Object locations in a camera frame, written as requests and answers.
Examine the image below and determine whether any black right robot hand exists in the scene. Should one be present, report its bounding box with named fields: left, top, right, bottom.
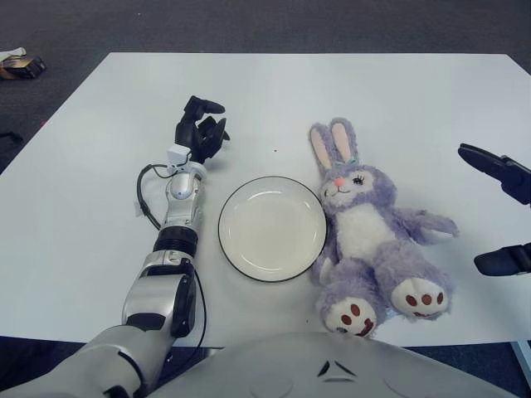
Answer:
left=457, top=143, right=531, bottom=277

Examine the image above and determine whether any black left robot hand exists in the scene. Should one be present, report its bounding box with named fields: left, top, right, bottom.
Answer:
left=173, top=95, right=231, bottom=165

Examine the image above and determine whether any purple plush bunny doll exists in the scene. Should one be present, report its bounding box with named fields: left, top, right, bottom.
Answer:
left=308, top=118, right=460, bottom=339

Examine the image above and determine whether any white plate with black rim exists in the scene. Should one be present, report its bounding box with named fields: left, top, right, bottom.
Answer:
left=217, top=176, right=328, bottom=284

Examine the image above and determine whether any white left wrist module box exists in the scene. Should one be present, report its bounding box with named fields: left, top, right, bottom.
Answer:
left=166, top=144, right=190, bottom=166

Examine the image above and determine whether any dark cardboard box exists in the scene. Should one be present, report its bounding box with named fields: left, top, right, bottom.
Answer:
left=0, top=56, right=46, bottom=80

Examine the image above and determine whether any crumpled white paper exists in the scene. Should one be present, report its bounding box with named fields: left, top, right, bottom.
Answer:
left=0, top=46, right=28, bottom=63

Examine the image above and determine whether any grey robot torso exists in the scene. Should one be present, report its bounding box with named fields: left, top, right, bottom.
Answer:
left=149, top=331, right=518, bottom=398

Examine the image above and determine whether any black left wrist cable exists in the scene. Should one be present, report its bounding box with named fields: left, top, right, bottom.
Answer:
left=136, top=163, right=208, bottom=349

